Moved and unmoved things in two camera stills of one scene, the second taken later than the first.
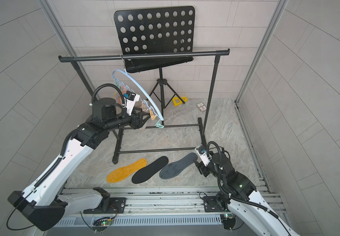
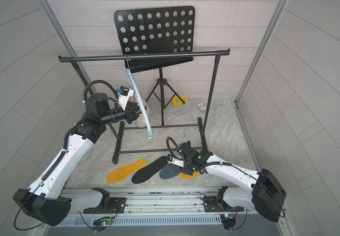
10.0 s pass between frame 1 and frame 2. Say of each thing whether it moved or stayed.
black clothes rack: stayed
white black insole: stayed
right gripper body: moved
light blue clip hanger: moved
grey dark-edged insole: stayed
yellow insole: stayed
